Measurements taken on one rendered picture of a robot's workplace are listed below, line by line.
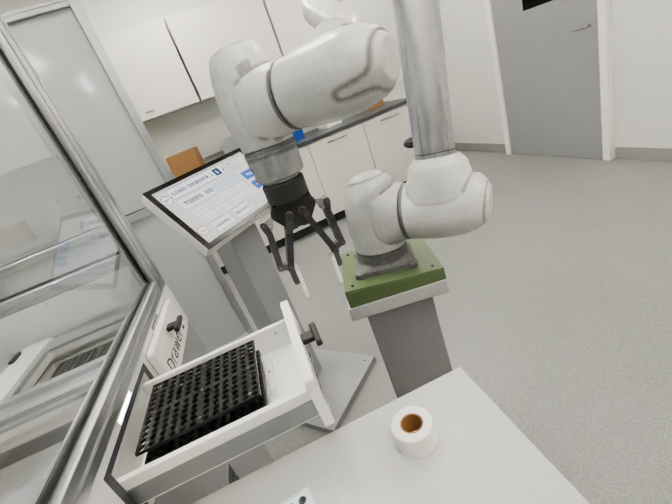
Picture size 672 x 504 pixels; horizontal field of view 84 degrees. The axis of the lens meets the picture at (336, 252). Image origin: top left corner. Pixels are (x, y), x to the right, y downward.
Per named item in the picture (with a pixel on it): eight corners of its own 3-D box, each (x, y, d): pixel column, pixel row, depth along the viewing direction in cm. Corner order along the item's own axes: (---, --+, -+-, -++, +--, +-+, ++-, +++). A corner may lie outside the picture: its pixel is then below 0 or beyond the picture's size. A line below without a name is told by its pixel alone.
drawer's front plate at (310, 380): (303, 335, 90) (286, 298, 86) (335, 424, 64) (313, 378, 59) (296, 338, 90) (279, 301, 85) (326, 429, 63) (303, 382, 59)
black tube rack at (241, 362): (265, 361, 83) (253, 339, 80) (274, 419, 67) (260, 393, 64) (168, 406, 80) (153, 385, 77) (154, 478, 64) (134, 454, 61)
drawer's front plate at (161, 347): (188, 326, 114) (170, 297, 110) (177, 387, 88) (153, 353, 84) (182, 328, 114) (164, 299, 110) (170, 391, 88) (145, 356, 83)
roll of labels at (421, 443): (420, 414, 67) (415, 398, 65) (447, 441, 61) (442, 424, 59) (389, 437, 65) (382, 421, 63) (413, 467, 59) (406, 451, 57)
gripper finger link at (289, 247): (294, 212, 65) (286, 213, 65) (295, 272, 69) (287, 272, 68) (290, 208, 69) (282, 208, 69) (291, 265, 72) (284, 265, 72)
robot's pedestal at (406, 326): (463, 395, 158) (422, 238, 127) (494, 460, 130) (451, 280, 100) (395, 414, 161) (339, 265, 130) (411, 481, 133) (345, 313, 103)
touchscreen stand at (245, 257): (376, 360, 194) (306, 175, 153) (335, 435, 161) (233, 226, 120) (302, 350, 222) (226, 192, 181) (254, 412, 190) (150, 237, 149)
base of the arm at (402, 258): (407, 238, 124) (404, 223, 122) (419, 267, 104) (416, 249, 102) (354, 251, 127) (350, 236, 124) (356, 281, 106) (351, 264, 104)
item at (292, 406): (295, 337, 88) (285, 317, 85) (321, 416, 64) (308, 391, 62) (129, 415, 82) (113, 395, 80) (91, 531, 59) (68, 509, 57)
